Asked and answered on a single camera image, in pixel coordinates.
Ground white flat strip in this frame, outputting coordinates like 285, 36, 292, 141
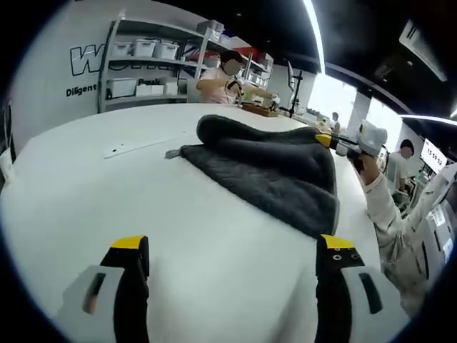
103, 131, 190, 160

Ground grey metal shelf unit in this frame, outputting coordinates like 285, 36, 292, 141
99, 17, 276, 114

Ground grey fluffy towel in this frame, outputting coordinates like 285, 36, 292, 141
165, 114, 341, 239

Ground wooden tray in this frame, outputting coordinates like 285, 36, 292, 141
241, 101, 281, 119

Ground clear storage bin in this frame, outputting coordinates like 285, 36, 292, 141
198, 19, 226, 39

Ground white lidded storage bin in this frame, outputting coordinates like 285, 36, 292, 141
155, 41, 179, 60
132, 38, 160, 58
110, 41, 134, 58

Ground person's right hand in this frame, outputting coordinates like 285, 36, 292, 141
351, 153, 380, 187

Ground white worn device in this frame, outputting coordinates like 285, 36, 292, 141
421, 199, 457, 283

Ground large white storage box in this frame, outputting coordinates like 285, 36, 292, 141
106, 77, 139, 99

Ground long light strip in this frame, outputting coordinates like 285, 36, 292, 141
302, 0, 328, 74

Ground black stand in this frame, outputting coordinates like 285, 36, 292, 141
281, 69, 304, 119

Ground clock display monitor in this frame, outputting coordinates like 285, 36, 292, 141
419, 137, 448, 176

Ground air conditioner vent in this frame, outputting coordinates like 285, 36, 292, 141
398, 19, 449, 81

